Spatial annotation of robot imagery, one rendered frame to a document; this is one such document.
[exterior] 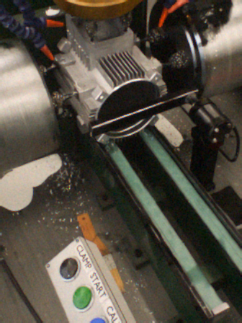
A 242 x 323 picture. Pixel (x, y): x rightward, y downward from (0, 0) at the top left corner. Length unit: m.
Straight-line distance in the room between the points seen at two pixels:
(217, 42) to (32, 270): 0.60
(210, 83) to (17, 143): 0.43
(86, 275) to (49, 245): 0.37
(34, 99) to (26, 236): 0.33
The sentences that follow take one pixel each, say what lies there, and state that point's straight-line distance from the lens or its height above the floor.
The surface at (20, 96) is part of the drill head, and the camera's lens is 0.97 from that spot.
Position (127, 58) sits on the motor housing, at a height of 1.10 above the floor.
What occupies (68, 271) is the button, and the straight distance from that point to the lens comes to 0.80.
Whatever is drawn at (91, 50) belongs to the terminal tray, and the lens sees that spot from 1.06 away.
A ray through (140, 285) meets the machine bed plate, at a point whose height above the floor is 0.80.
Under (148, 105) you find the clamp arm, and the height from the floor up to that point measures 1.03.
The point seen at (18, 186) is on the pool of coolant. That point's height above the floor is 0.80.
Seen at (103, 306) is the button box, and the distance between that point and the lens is 0.77.
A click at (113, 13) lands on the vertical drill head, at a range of 1.00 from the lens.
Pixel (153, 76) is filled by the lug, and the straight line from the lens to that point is 1.07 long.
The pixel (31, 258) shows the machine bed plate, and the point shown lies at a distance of 1.14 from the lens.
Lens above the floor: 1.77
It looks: 46 degrees down
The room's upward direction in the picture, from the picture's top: 1 degrees clockwise
